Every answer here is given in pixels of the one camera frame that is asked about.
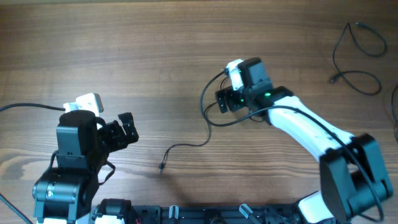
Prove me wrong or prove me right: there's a thin black usb cable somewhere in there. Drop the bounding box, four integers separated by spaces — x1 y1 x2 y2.
157 76 231 174

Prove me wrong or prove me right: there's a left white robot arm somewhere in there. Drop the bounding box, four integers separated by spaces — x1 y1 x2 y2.
32 110 139 223

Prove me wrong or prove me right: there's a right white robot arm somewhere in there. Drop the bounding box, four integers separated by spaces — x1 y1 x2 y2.
215 57 393 223

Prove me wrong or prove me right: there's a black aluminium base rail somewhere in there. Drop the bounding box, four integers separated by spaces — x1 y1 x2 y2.
132 203 310 224

